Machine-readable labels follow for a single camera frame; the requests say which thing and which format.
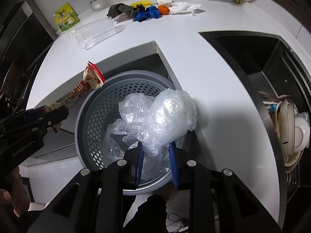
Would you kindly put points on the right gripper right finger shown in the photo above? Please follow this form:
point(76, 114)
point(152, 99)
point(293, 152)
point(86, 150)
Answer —
point(175, 164)

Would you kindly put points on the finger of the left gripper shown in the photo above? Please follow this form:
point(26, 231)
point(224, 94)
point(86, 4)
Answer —
point(52, 118)

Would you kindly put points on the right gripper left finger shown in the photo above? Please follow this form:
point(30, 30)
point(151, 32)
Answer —
point(137, 163)

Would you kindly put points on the clear plastic bag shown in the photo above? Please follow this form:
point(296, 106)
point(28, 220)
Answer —
point(155, 122)

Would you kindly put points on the red white snack wrapper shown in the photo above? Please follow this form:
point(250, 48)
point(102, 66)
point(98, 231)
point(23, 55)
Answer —
point(92, 80)

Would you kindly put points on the clear plastic cup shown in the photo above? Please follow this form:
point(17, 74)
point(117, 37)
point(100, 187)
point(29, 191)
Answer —
point(94, 33)

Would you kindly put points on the dark grey sock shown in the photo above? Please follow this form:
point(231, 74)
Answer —
point(121, 8)

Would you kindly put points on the white tissue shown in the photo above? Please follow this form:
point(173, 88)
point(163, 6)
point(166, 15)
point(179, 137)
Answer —
point(183, 8)

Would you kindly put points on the yellow plastic ring lid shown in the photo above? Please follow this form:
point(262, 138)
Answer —
point(143, 3)

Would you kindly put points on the pink paper receipt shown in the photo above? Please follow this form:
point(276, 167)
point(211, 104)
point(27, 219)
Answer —
point(121, 18)

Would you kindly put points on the printed paper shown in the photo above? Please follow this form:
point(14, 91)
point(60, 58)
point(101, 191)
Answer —
point(164, 2)

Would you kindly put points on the grey perforated trash bin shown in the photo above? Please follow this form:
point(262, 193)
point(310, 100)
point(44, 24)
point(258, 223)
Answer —
point(101, 108)

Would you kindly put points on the black kitchen sink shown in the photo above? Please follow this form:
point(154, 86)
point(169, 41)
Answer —
point(265, 63)

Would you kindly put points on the person's left hand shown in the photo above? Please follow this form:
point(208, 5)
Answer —
point(18, 197)

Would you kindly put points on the black stove range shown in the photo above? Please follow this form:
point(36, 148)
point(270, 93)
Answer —
point(26, 37)

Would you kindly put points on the yellow green seasoning pouch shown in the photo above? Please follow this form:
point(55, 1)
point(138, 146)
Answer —
point(65, 18)

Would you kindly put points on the stack of dirty dishes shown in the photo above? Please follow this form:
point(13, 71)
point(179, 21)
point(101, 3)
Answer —
point(291, 126)

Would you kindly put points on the steel spatula with grey head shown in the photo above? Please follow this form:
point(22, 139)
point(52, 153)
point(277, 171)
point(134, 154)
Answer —
point(98, 5)

